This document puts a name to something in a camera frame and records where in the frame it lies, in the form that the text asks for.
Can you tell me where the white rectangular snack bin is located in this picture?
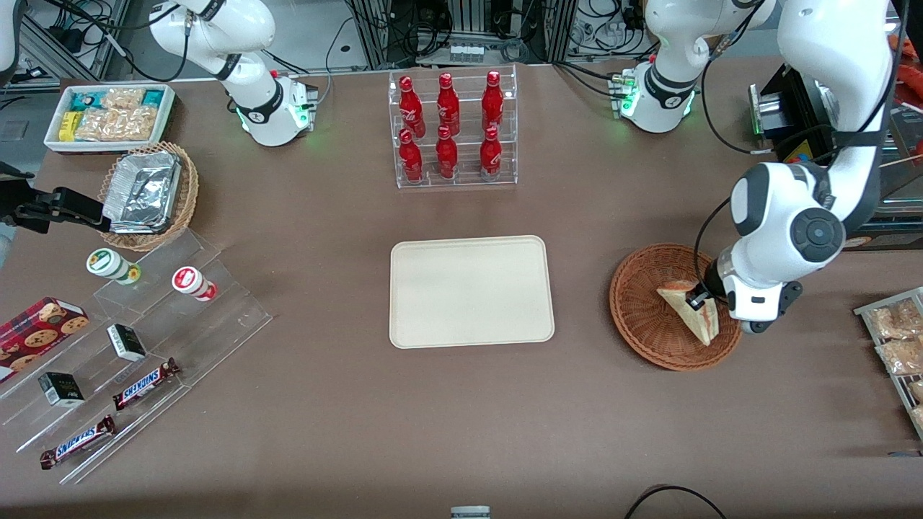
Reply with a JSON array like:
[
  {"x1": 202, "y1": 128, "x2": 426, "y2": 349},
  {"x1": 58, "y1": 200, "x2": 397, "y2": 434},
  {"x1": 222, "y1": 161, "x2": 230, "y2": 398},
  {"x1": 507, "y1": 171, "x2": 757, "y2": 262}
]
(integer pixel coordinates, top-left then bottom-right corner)
[{"x1": 43, "y1": 83, "x2": 177, "y2": 155}]

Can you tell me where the stack of foil trays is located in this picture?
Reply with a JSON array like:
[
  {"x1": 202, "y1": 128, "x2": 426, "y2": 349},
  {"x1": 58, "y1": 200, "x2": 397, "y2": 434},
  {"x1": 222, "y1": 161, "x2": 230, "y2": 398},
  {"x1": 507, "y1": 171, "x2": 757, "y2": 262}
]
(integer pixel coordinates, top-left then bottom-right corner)
[{"x1": 102, "y1": 150, "x2": 183, "y2": 236}]

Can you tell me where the red cola bottle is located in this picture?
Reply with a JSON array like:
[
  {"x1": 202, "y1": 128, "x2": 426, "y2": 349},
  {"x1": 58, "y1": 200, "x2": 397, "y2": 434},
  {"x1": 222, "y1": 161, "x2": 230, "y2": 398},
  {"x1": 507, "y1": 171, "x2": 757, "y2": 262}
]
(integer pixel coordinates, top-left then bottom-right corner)
[
  {"x1": 436, "y1": 73, "x2": 462, "y2": 137},
  {"x1": 479, "y1": 125, "x2": 503, "y2": 180},
  {"x1": 481, "y1": 70, "x2": 505, "y2": 135},
  {"x1": 399, "y1": 76, "x2": 427, "y2": 139},
  {"x1": 435, "y1": 125, "x2": 459, "y2": 180},
  {"x1": 398, "y1": 128, "x2": 425, "y2": 184}
]

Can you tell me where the brown round wicker basket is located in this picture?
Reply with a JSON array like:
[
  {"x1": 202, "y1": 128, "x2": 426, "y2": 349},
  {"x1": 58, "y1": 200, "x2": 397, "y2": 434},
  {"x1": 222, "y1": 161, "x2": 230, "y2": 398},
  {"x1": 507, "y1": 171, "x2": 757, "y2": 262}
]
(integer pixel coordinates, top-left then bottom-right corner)
[{"x1": 609, "y1": 244, "x2": 746, "y2": 373}]

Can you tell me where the light tan wicker basket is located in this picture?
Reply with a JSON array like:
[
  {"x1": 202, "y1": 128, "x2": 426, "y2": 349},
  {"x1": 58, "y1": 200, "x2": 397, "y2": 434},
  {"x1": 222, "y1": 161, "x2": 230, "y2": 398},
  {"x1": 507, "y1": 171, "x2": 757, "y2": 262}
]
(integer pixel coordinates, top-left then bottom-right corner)
[{"x1": 97, "y1": 141, "x2": 200, "y2": 253}]

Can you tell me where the black box device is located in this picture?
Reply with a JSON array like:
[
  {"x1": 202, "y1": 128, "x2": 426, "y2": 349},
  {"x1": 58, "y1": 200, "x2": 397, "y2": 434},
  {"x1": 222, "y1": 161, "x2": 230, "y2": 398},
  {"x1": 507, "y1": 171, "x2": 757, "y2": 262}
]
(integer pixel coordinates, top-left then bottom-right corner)
[{"x1": 748, "y1": 63, "x2": 923, "y2": 170}]

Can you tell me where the red lid yogurt cup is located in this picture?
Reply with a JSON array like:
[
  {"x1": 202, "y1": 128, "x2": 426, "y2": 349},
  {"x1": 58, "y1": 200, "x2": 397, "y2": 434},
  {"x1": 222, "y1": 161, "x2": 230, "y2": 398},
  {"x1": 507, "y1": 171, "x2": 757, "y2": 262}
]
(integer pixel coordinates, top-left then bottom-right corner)
[{"x1": 171, "y1": 265, "x2": 218, "y2": 303}]

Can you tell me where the grey wire tray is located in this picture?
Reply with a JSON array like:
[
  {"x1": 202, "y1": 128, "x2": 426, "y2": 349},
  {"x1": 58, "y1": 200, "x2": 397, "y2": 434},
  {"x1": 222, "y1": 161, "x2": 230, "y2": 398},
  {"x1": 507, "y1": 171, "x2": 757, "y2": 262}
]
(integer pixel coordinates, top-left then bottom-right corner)
[{"x1": 854, "y1": 286, "x2": 923, "y2": 443}]

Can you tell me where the aluminium rail fixture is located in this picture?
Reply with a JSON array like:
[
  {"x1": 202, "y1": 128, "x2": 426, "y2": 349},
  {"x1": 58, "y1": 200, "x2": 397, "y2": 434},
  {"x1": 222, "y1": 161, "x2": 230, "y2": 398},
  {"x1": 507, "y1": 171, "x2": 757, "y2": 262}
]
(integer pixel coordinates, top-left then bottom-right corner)
[{"x1": 844, "y1": 166, "x2": 923, "y2": 252}]

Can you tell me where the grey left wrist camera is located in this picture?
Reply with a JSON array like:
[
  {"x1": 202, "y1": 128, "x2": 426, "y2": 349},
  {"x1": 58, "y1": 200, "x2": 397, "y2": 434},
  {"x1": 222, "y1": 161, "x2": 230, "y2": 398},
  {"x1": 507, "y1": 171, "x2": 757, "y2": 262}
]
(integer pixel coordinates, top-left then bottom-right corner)
[{"x1": 741, "y1": 281, "x2": 804, "y2": 335}]

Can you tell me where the aluminium frame strut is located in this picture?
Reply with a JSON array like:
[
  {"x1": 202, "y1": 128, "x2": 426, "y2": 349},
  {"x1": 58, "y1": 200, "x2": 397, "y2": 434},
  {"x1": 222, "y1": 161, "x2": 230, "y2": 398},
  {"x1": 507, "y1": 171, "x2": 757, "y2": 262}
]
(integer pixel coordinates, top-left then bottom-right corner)
[{"x1": 20, "y1": 0, "x2": 132, "y2": 81}]

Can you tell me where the triangular sandwich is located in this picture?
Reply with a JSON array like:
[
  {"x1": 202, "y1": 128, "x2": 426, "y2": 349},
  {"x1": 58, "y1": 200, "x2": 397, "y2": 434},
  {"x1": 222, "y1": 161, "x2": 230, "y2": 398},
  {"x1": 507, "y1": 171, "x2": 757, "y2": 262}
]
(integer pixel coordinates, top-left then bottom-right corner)
[{"x1": 656, "y1": 279, "x2": 720, "y2": 347}]

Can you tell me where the aluminium equipment rack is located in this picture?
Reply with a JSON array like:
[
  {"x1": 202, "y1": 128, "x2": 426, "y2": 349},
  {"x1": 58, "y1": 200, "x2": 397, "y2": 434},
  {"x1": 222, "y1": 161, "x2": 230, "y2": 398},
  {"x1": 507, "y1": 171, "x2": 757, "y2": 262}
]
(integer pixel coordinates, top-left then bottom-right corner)
[{"x1": 346, "y1": 0, "x2": 581, "y2": 69}]

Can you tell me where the black looped cable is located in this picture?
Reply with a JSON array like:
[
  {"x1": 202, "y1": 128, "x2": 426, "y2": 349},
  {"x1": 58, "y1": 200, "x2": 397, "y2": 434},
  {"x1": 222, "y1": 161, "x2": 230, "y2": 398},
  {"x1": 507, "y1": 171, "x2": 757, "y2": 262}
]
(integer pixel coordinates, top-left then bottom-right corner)
[{"x1": 623, "y1": 484, "x2": 730, "y2": 519}]

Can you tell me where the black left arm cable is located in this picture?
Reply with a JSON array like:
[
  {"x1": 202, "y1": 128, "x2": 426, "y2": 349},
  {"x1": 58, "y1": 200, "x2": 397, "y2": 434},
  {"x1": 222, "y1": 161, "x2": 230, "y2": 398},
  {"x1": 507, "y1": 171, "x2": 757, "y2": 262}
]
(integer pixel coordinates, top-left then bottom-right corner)
[{"x1": 694, "y1": 29, "x2": 909, "y2": 290}]

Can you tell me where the green lid yogurt cup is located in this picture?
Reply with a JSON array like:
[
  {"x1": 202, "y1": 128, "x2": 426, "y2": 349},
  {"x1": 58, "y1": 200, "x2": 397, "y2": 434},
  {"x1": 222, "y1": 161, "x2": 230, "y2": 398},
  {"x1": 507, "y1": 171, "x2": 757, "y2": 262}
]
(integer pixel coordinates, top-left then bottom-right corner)
[{"x1": 86, "y1": 247, "x2": 142, "y2": 286}]

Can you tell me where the beige plastic tray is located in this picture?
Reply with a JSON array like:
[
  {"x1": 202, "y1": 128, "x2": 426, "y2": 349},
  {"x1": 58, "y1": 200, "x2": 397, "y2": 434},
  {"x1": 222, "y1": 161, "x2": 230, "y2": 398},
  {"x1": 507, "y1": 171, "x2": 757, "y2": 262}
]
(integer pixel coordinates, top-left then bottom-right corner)
[{"x1": 389, "y1": 235, "x2": 556, "y2": 350}]

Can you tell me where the brown Snickers bar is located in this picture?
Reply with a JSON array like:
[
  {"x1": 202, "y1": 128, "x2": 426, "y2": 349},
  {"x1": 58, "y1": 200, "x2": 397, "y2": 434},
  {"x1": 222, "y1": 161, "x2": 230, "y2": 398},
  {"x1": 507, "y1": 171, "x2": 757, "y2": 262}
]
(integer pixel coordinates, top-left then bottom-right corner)
[
  {"x1": 111, "y1": 358, "x2": 182, "y2": 412},
  {"x1": 39, "y1": 414, "x2": 118, "y2": 471}
]

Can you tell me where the clear acrylic bottle rack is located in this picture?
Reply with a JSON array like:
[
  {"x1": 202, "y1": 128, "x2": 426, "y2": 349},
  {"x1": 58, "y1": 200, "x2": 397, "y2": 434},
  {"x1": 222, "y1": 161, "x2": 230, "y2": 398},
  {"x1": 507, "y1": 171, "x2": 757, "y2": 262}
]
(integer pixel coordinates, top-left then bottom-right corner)
[{"x1": 387, "y1": 64, "x2": 519, "y2": 190}]

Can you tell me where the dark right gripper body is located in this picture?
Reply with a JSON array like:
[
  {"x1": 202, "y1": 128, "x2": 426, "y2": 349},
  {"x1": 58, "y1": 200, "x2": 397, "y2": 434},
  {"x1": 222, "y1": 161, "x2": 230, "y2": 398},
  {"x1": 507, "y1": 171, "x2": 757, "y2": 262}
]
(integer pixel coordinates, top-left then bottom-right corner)
[{"x1": 0, "y1": 163, "x2": 37, "y2": 233}]

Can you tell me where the small black carton box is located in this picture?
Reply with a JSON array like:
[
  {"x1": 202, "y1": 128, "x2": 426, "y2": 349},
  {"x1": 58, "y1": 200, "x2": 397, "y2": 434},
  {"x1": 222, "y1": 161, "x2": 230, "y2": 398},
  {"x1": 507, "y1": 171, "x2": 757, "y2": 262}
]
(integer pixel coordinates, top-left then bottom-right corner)
[
  {"x1": 106, "y1": 323, "x2": 148, "y2": 363},
  {"x1": 37, "y1": 371, "x2": 86, "y2": 409}
]

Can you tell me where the red tartan cookie box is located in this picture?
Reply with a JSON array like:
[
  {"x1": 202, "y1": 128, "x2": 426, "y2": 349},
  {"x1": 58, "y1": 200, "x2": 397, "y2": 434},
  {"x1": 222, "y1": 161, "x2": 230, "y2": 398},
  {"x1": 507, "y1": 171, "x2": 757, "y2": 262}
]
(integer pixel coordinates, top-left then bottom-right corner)
[{"x1": 0, "y1": 296, "x2": 91, "y2": 383}]

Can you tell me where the clear cracker bag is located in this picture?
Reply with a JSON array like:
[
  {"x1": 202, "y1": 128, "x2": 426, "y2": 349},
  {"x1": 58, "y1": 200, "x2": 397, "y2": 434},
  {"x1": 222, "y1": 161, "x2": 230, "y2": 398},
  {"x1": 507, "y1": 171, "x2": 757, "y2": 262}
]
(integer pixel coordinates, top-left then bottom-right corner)
[
  {"x1": 74, "y1": 107, "x2": 159, "y2": 143},
  {"x1": 100, "y1": 87, "x2": 146, "y2": 111}
]

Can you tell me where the clear acrylic step shelf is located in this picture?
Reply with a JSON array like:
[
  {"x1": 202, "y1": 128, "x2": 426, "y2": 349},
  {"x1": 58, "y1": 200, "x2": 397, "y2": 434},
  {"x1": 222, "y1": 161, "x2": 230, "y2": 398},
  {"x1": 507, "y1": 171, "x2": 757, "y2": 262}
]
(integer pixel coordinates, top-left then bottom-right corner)
[{"x1": 0, "y1": 229, "x2": 274, "y2": 486}]

